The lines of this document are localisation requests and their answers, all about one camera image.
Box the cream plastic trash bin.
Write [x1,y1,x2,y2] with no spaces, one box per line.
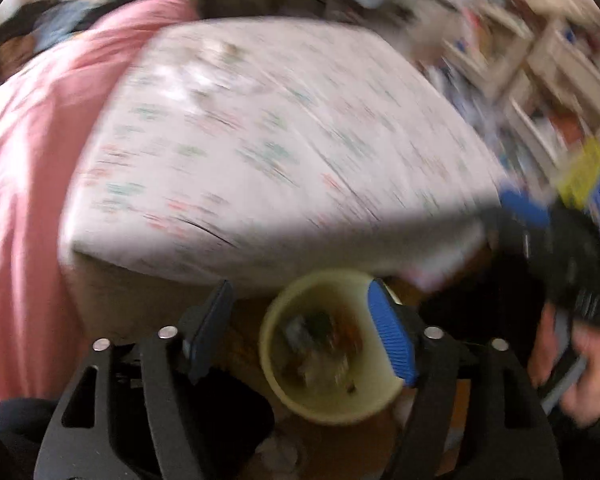
[259,269,406,426]

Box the person's right hand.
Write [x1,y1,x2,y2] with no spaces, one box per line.
[527,300,600,428]

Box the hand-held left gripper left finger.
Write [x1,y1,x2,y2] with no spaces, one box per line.
[34,280,235,480]

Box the pink blanket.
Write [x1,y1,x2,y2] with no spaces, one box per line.
[0,0,201,416]

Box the yellow book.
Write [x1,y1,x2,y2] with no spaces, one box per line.
[555,137,600,211]

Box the floral tablecloth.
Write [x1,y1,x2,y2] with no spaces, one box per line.
[60,17,506,291]

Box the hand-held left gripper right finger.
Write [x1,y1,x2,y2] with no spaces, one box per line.
[366,278,563,480]

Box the white book rack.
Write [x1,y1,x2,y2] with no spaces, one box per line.
[430,0,600,186]

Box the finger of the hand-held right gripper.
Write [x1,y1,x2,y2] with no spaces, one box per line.
[497,187,556,256]

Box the white slipper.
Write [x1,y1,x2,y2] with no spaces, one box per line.
[257,435,301,480]

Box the pile of clothes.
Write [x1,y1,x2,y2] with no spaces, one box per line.
[0,0,166,86]

